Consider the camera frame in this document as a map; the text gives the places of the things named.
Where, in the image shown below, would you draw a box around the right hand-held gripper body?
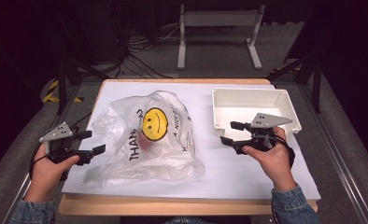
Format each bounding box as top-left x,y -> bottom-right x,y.
243,112 -> 294,154

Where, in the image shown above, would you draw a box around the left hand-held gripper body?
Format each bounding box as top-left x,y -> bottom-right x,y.
38,121 -> 93,166

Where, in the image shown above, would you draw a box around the white plastic box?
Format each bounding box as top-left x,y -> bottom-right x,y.
211,87 -> 303,142

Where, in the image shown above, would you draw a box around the clear plastic bag yellow face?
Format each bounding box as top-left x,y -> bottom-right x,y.
82,90 -> 206,189

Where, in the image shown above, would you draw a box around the person's right hand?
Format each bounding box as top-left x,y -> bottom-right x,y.
241,125 -> 297,192

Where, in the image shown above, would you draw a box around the person's left hand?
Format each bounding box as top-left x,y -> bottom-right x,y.
23,143 -> 81,203

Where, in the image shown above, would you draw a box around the white paper sheet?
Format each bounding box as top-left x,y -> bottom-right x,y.
61,81 -> 322,201

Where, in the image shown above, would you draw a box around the yellow black floor tape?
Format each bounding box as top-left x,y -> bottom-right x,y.
41,79 -> 84,104

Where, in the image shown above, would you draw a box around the black tripod stand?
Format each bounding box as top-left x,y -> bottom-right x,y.
265,49 -> 324,115
50,6 -> 113,116

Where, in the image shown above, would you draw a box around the wooden table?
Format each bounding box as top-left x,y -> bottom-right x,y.
58,77 -> 318,217

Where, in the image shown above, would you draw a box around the person's legs in jeans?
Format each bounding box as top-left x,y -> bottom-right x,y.
162,216 -> 213,224

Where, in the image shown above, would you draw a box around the white metal stand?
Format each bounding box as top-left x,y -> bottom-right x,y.
177,3 -> 266,71

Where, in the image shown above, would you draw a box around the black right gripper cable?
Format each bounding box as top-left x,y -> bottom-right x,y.
273,133 -> 296,171

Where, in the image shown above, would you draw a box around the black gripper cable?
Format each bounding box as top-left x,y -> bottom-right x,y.
28,150 -> 50,181
273,133 -> 296,171

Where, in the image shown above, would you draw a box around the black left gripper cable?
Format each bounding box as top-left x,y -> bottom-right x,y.
28,150 -> 50,181

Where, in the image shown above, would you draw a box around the aluminium rail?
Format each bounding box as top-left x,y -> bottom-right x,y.
0,88 -> 83,224
297,83 -> 368,224

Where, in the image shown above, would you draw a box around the bundle of floor cables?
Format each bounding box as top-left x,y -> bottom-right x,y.
108,6 -> 181,79

